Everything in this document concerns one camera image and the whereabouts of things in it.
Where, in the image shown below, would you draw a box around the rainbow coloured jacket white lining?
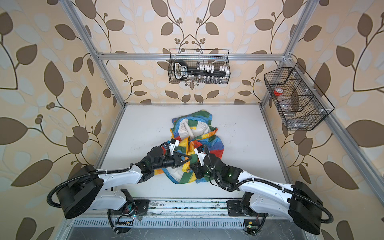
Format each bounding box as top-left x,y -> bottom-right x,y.
155,110 -> 225,185

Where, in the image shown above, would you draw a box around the black wire basket back wall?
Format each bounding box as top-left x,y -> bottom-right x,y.
168,48 -> 231,85

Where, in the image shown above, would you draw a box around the right base cable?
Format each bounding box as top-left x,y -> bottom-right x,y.
244,212 -> 269,235

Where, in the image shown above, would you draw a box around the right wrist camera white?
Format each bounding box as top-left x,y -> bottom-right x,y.
195,146 -> 207,166

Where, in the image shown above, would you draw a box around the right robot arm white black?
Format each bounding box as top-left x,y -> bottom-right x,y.
190,153 -> 334,235

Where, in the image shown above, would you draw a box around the left base cable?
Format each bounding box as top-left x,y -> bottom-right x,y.
106,208 -> 142,235

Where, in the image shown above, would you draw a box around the base cable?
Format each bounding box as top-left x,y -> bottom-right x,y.
244,212 -> 269,235
106,208 -> 142,235

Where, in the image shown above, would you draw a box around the aluminium frame rails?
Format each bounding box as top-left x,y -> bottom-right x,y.
56,0 -> 384,240

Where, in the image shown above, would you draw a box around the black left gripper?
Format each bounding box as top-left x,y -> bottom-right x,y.
151,152 -> 193,172

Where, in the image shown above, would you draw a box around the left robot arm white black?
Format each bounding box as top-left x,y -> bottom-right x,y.
47,144 -> 192,219

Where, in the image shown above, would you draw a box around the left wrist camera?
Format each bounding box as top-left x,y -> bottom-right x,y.
167,139 -> 180,155

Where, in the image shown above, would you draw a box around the red lidded clear container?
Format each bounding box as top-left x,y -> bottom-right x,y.
273,88 -> 284,97

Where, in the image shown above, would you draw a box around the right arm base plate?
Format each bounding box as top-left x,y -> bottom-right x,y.
227,200 -> 268,217

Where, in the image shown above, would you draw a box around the black white tool in basket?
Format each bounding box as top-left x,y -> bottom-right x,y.
170,60 -> 231,81

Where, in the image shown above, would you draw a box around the black wire basket wall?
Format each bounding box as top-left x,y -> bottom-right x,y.
264,63 -> 335,131
168,48 -> 231,85

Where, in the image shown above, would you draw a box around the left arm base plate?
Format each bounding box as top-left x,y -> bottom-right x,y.
122,199 -> 150,217

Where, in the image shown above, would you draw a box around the black wire basket right wall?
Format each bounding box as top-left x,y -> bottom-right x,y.
264,63 -> 335,131

